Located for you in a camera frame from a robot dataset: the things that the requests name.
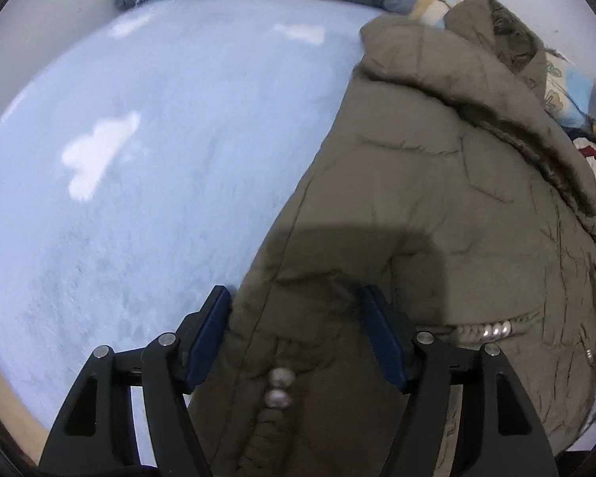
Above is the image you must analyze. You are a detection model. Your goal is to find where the light blue cloud bedsheet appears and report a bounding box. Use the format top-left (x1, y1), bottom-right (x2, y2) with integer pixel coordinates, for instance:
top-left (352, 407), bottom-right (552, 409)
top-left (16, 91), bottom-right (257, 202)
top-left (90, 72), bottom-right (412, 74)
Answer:
top-left (0, 0), bottom-right (384, 467)

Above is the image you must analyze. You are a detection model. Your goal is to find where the olive quilted puffer jacket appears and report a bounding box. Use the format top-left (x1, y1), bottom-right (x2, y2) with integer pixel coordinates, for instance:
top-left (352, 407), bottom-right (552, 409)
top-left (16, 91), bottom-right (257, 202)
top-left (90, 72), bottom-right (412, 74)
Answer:
top-left (190, 0), bottom-right (596, 476)

